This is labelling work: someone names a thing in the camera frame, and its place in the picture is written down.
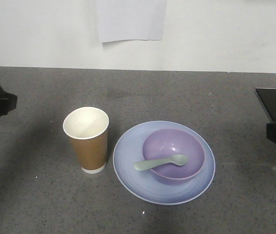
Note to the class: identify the brown paper cup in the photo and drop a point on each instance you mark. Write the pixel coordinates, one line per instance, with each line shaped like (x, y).
(87, 130)

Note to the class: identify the pale green plastic spoon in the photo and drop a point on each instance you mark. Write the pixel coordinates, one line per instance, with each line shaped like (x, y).
(177, 159)

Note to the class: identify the purple plastic bowl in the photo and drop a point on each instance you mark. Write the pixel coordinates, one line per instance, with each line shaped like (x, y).
(165, 142)

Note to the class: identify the light blue plate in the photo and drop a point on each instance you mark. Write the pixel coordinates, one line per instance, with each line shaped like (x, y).
(146, 185)

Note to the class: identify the white paper sheet on wall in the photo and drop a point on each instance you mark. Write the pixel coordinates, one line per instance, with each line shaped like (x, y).
(119, 20)

